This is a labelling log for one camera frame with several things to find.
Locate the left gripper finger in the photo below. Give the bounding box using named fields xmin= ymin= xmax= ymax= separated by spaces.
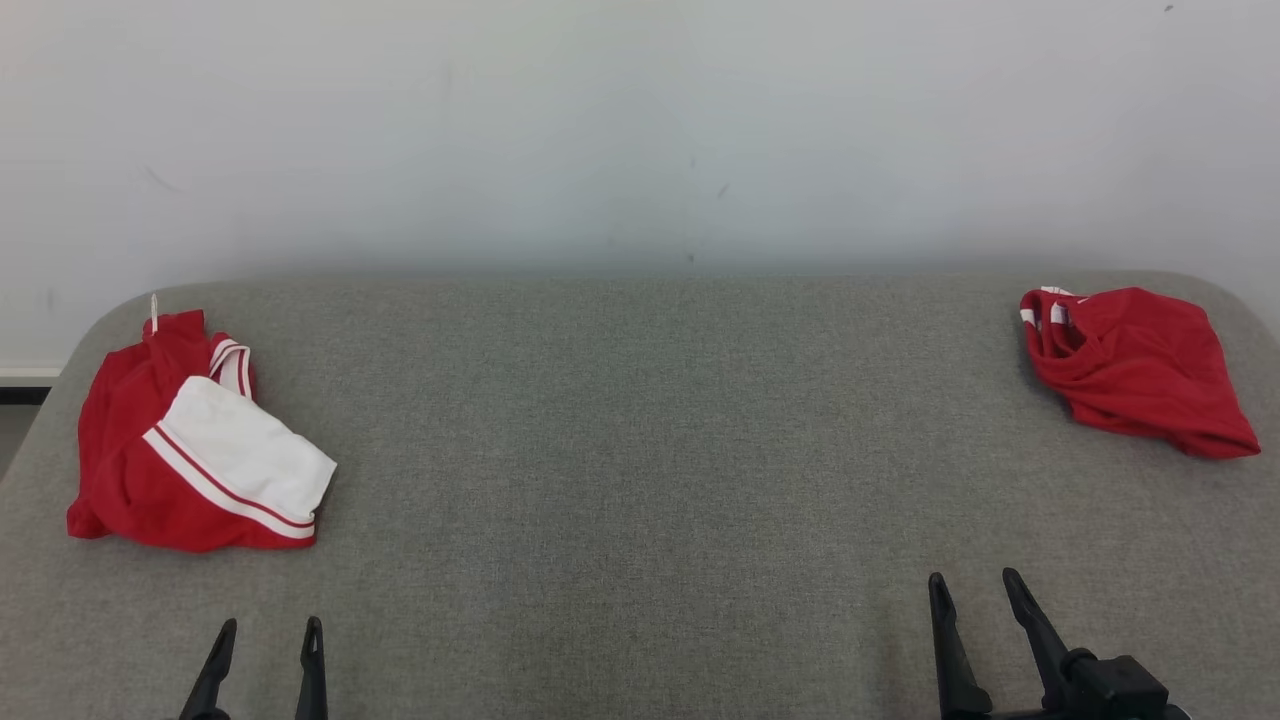
xmin=180 ymin=618 xmax=239 ymax=720
xmin=296 ymin=616 xmax=329 ymax=720

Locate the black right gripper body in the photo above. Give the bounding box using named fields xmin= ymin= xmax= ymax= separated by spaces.
xmin=942 ymin=704 xmax=1193 ymax=720

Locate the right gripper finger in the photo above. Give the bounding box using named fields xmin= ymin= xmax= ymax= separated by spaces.
xmin=928 ymin=572 xmax=993 ymax=719
xmin=1003 ymin=568 xmax=1071 ymax=711

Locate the red white basketball jersey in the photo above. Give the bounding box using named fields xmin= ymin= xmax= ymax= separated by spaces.
xmin=66 ymin=295 xmax=338 ymax=554

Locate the plain red white-trimmed garment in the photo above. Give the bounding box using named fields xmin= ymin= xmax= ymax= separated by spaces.
xmin=1018 ymin=285 xmax=1261 ymax=461

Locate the white skirting board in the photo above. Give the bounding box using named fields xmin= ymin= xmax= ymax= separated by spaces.
xmin=0 ymin=365 xmax=63 ymax=406

